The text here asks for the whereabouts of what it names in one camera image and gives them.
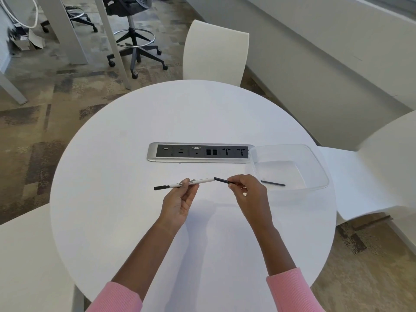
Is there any person's right forearm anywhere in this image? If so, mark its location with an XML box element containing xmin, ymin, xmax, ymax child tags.
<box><xmin>253</xmin><ymin>224</ymin><xmax>321</xmax><ymax>312</ymax></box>

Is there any person's right hand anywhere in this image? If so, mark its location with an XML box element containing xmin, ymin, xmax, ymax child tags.
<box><xmin>227</xmin><ymin>174</ymin><xmax>275</xmax><ymax>234</ymax></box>

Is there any grey desk leg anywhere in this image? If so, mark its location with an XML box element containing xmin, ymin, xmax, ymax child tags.
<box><xmin>0</xmin><ymin>71</ymin><xmax>28</xmax><ymax>105</ymax></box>

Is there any person's left forearm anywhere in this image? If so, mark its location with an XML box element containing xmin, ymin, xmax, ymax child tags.
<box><xmin>85</xmin><ymin>221</ymin><xmax>178</xmax><ymax>312</ymax></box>

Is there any black stool with foot ring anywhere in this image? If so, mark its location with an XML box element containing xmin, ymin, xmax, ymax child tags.
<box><xmin>101</xmin><ymin>0</ymin><xmax>169</xmax><ymax>80</ymax></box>

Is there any person's left hand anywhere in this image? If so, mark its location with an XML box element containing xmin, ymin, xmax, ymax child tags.
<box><xmin>157</xmin><ymin>178</ymin><xmax>199</xmax><ymax>232</ymax></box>

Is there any wide white desk leg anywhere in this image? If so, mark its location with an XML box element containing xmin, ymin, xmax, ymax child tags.
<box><xmin>34</xmin><ymin>0</ymin><xmax>89</xmax><ymax>65</ymax></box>

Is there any black office chair base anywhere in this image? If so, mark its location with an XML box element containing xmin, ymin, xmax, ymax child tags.
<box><xmin>40</xmin><ymin>6</ymin><xmax>99</xmax><ymax>33</ymax></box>

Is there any cardboard box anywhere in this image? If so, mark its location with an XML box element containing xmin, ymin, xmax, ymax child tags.
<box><xmin>8</xmin><ymin>24</ymin><xmax>46</xmax><ymax>52</ymax></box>

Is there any silver power socket panel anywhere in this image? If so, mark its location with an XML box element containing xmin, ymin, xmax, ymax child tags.
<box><xmin>146</xmin><ymin>142</ymin><xmax>256</xmax><ymax>164</ymax></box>

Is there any thin white desk leg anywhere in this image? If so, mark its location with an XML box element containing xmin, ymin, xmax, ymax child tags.
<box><xmin>92</xmin><ymin>0</ymin><xmax>132</xmax><ymax>91</ymax></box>

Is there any white chair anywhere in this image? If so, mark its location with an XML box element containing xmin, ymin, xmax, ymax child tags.
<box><xmin>317</xmin><ymin>110</ymin><xmax>416</xmax><ymax>226</ymax></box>
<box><xmin>182</xmin><ymin>19</ymin><xmax>250</xmax><ymax>88</ymax></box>
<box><xmin>0</xmin><ymin>203</ymin><xmax>85</xmax><ymax>312</ymax></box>

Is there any white pen with black cap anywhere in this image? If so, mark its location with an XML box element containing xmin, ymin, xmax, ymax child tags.
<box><xmin>153</xmin><ymin>177</ymin><xmax>216</xmax><ymax>192</ymax></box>

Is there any white cable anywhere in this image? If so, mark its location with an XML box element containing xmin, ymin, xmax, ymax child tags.
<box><xmin>0</xmin><ymin>0</ymin><xmax>39</xmax><ymax>29</ymax></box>

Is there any clear plastic container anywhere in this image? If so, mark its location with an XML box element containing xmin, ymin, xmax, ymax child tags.
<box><xmin>248</xmin><ymin>143</ymin><xmax>330</xmax><ymax>192</ymax></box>

